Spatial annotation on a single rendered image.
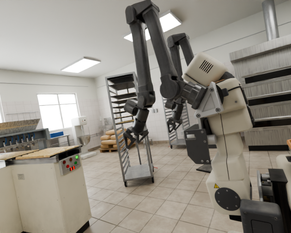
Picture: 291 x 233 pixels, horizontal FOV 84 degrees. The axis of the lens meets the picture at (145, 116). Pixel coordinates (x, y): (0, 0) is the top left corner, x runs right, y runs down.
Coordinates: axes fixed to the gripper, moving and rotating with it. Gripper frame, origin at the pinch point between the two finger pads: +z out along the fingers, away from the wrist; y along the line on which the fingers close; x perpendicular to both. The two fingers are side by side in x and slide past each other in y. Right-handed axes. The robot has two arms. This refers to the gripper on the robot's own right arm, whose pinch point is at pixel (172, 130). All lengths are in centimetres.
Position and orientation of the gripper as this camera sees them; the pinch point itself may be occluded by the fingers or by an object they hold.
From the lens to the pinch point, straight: 119.7
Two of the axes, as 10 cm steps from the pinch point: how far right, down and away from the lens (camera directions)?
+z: -2.2, 9.4, 2.6
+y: -5.3, 1.1, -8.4
